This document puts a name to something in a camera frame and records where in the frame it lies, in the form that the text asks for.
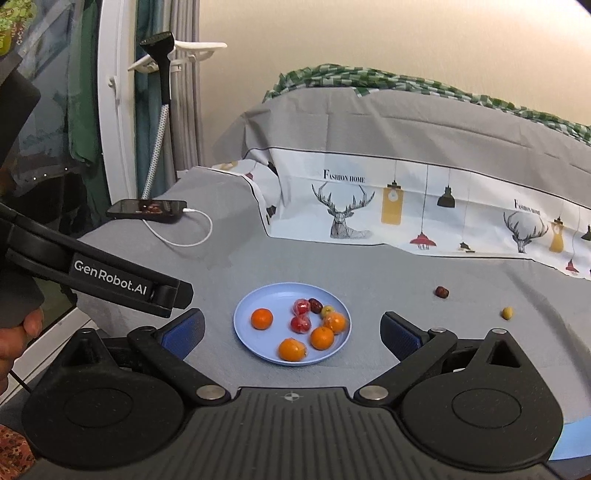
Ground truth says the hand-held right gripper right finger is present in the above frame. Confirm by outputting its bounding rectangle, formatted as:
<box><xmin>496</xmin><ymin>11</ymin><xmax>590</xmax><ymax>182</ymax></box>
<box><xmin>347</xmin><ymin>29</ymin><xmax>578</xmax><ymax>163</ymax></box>
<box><xmin>353</xmin><ymin>311</ymin><xmax>536</xmax><ymax>408</ymax></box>

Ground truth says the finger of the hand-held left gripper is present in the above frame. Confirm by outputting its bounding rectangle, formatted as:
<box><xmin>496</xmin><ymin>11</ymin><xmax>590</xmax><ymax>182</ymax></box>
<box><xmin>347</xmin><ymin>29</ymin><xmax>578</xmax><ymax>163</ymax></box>
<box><xmin>148</xmin><ymin>278</ymin><xmax>195</xmax><ymax>319</ymax></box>

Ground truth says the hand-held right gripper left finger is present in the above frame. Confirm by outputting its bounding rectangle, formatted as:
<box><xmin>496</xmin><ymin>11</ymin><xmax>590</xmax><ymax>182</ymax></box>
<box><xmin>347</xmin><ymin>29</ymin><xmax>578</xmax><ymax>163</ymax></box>
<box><xmin>60</xmin><ymin>308</ymin><xmax>232</xmax><ymax>408</ymax></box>

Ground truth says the light blue plate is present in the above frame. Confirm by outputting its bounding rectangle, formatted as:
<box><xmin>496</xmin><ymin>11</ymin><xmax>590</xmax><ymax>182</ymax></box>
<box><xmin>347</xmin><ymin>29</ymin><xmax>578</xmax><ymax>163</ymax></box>
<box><xmin>233</xmin><ymin>283</ymin><xmax>352</xmax><ymax>366</ymax></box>

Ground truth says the person's left hand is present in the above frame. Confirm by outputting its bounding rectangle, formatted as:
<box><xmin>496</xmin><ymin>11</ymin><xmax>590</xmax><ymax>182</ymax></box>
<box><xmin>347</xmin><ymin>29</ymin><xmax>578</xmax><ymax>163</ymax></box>
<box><xmin>0</xmin><ymin>307</ymin><xmax>45</xmax><ymax>394</ymax></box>

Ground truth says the black smartphone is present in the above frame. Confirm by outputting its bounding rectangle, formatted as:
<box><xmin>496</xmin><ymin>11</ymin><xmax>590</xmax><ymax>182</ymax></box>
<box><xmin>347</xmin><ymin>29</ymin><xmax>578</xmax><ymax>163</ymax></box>
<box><xmin>106</xmin><ymin>198</ymin><xmax>189</xmax><ymax>225</ymax></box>

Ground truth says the grey curtain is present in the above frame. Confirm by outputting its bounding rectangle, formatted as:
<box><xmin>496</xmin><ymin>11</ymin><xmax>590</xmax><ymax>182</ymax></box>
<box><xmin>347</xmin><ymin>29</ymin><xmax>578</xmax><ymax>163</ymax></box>
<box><xmin>168</xmin><ymin>0</ymin><xmax>206</xmax><ymax>172</ymax></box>

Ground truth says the teal curtain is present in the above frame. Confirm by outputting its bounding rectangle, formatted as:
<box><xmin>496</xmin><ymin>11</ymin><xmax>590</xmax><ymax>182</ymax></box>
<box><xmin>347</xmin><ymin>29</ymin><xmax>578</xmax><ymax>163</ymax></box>
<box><xmin>133</xmin><ymin>0</ymin><xmax>160</xmax><ymax>185</ymax></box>

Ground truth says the red patterned cloth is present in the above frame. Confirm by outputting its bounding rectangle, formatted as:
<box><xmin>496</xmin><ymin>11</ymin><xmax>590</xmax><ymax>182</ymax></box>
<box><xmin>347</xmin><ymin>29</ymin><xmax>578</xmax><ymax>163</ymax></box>
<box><xmin>0</xmin><ymin>424</ymin><xmax>36</xmax><ymax>477</ymax></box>

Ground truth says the grey deer print quilt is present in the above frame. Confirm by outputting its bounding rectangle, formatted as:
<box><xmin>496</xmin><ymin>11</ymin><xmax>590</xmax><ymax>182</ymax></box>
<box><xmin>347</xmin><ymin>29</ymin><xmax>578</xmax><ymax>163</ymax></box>
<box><xmin>210</xmin><ymin>85</ymin><xmax>591</xmax><ymax>280</ymax></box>

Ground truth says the green checked cloth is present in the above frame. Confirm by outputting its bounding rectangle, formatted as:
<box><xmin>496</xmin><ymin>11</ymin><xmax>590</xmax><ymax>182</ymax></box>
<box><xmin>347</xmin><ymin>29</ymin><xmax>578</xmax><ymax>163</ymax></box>
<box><xmin>263</xmin><ymin>65</ymin><xmax>591</xmax><ymax>146</ymax></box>

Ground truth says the white charging cable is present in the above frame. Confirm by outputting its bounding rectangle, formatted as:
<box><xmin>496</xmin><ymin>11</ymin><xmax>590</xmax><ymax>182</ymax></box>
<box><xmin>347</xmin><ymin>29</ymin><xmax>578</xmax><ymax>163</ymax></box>
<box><xmin>141</xmin><ymin>208</ymin><xmax>214</xmax><ymax>248</ymax></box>

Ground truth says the thin black cable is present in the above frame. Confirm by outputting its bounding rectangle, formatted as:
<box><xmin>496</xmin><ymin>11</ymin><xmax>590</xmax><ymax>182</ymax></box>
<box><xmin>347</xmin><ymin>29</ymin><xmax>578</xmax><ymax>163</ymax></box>
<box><xmin>8</xmin><ymin>367</ymin><xmax>34</xmax><ymax>394</ymax></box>

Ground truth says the white door frame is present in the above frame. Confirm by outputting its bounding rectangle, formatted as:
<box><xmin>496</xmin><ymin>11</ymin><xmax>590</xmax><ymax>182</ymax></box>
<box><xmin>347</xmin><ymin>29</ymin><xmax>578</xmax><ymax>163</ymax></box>
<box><xmin>95</xmin><ymin>0</ymin><xmax>141</xmax><ymax>204</ymax></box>

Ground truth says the white wall rack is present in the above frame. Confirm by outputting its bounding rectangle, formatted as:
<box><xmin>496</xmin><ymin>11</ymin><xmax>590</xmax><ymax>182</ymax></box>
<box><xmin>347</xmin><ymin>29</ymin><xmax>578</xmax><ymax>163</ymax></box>
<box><xmin>127</xmin><ymin>41</ymin><xmax>228</xmax><ymax>75</ymax></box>

